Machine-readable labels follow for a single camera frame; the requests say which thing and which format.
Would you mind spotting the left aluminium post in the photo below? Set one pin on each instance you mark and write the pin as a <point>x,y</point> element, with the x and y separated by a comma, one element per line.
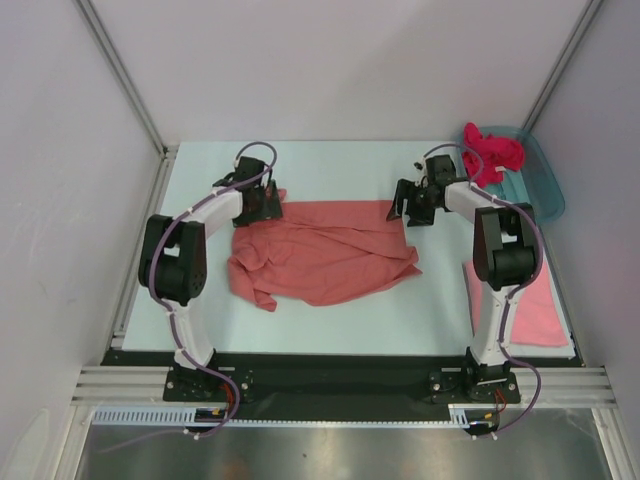
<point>108,49</point>

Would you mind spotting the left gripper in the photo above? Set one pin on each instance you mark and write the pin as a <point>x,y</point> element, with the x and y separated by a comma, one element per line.
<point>270,208</point>

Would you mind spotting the salmon t shirt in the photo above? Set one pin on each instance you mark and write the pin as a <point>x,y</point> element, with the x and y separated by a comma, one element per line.
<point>323,253</point>

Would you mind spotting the crimson t shirt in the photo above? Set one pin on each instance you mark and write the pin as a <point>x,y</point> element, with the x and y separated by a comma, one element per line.
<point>486,157</point>

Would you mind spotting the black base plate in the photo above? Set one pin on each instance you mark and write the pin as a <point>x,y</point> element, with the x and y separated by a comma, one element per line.
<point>361,386</point>

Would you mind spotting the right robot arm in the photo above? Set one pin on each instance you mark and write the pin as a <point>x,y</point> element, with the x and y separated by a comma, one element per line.
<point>507,257</point>

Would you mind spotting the aluminium post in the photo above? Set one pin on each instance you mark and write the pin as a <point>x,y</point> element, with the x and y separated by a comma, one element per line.
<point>108,49</point>
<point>577,36</point>

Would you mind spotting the white cable duct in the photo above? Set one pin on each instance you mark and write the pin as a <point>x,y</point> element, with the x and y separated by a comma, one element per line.
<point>206,418</point>

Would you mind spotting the right aluminium post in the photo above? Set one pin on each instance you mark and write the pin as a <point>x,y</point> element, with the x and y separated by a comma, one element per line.
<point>577,36</point>

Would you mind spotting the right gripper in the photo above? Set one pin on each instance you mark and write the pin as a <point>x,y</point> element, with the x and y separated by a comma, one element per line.
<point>407,190</point>

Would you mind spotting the folded pink t shirt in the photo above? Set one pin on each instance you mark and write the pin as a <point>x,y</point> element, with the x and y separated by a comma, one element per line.
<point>537,320</point>

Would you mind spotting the teal plastic bin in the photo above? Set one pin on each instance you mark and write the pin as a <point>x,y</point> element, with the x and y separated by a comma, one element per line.
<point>534,184</point>

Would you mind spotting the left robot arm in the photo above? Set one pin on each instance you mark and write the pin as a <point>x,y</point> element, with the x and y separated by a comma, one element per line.
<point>173,268</point>

